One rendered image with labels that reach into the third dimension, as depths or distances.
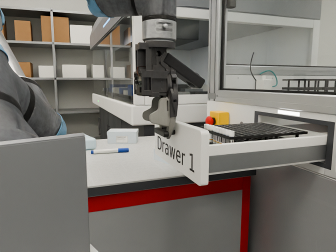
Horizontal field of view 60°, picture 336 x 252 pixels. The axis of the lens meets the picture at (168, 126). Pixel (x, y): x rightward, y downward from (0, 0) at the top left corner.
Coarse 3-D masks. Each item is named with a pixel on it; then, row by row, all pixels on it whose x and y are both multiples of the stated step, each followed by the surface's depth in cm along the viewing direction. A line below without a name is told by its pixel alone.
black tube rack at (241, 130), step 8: (224, 128) 76; (232, 128) 76; (240, 128) 76; (248, 128) 76; (256, 128) 76; (264, 128) 76; (272, 128) 76; (280, 128) 76; (288, 128) 76; (240, 136) 65; (248, 136) 66; (256, 136) 66; (264, 136) 67; (272, 136) 80; (280, 136) 80; (296, 136) 72
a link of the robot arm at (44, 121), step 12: (0, 12) 76; (0, 24) 72; (0, 36) 64; (12, 60) 60; (36, 84) 57; (36, 96) 49; (36, 108) 48; (48, 108) 53; (36, 120) 48; (48, 120) 51; (60, 120) 57; (36, 132) 49; (48, 132) 52; (60, 132) 55
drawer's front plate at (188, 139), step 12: (180, 132) 64; (192, 132) 58; (204, 132) 55; (156, 144) 81; (168, 144) 72; (180, 144) 65; (192, 144) 59; (204, 144) 55; (168, 156) 72; (180, 156) 65; (192, 156) 59; (204, 156) 56; (180, 168) 65; (192, 168) 59; (204, 168) 56; (192, 180) 60; (204, 180) 56
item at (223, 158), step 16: (224, 144) 59; (240, 144) 61; (256, 144) 62; (272, 144) 63; (288, 144) 65; (304, 144) 67; (320, 144) 68; (224, 160) 59; (240, 160) 61; (256, 160) 62; (272, 160) 64; (288, 160) 65; (304, 160) 67; (320, 160) 69
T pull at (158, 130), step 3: (156, 129) 69; (159, 129) 67; (162, 129) 67; (165, 129) 67; (156, 132) 69; (159, 132) 67; (162, 132) 65; (165, 132) 64; (168, 132) 64; (174, 132) 67; (162, 135) 65; (165, 135) 64; (168, 135) 64
